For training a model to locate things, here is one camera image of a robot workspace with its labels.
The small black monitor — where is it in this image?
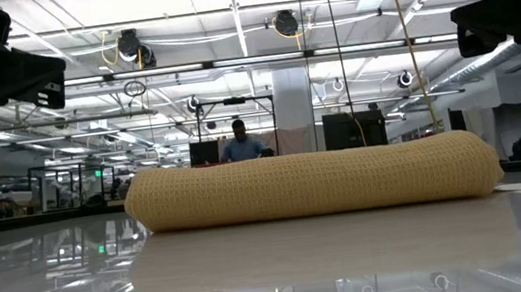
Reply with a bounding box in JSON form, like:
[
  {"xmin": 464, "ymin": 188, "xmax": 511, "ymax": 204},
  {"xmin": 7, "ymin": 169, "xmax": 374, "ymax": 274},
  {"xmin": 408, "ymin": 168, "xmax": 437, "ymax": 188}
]
[{"xmin": 188, "ymin": 138, "xmax": 222, "ymax": 168}]

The black frame stand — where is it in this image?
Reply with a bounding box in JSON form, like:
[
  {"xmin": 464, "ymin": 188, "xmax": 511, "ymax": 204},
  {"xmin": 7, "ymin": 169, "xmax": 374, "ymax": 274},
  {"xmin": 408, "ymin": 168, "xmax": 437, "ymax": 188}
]
[{"xmin": 192, "ymin": 92, "xmax": 282, "ymax": 167}]

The hanging black cable loop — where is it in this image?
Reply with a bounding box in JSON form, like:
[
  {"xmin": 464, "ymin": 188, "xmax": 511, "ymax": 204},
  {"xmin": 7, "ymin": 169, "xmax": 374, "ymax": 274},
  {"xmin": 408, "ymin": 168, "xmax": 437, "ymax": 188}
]
[{"xmin": 122, "ymin": 77, "xmax": 149, "ymax": 99}]

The black frame enclosure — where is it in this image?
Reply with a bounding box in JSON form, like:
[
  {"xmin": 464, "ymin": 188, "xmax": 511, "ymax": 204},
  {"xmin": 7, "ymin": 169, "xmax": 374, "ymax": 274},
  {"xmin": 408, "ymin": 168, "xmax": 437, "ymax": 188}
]
[{"xmin": 24, "ymin": 155, "xmax": 120, "ymax": 213}]

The cable reel with white ring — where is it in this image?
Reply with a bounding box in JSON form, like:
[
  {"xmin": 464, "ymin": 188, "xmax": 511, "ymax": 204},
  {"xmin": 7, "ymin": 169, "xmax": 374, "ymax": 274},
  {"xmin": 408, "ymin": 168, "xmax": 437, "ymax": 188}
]
[{"xmin": 394, "ymin": 68, "xmax": 416, "ymax": 91}]

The yellow cable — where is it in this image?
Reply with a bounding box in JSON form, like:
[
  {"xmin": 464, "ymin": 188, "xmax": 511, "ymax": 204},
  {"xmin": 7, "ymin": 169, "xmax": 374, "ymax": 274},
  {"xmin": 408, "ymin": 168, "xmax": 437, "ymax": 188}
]
[{"xmin": 386, "ymin": 0, "xmax": 442, "ymax": 139}]

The white hanging cloth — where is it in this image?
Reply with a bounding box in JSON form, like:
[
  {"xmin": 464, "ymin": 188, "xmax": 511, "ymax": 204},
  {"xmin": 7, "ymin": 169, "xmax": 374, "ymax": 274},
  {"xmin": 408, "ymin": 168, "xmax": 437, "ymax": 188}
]
[{"xmin": 460, "ymin": 103, "xmax": 510, "ymax": 165}]

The orange waffle-weave towel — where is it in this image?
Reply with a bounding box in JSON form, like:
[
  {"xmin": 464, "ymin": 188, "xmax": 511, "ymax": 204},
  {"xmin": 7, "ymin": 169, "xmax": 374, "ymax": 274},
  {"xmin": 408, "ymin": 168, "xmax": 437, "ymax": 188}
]
[{"xmin": 119, "ymin": 119, "xmax": 521, "ymax": 244}]

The person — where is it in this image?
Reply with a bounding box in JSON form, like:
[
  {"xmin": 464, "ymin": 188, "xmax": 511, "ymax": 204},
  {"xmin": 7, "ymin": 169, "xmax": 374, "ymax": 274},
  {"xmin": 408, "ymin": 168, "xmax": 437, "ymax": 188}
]
[{"xmin": 215, "ymin": 114, "xmax": 276, "ymax": 165}]

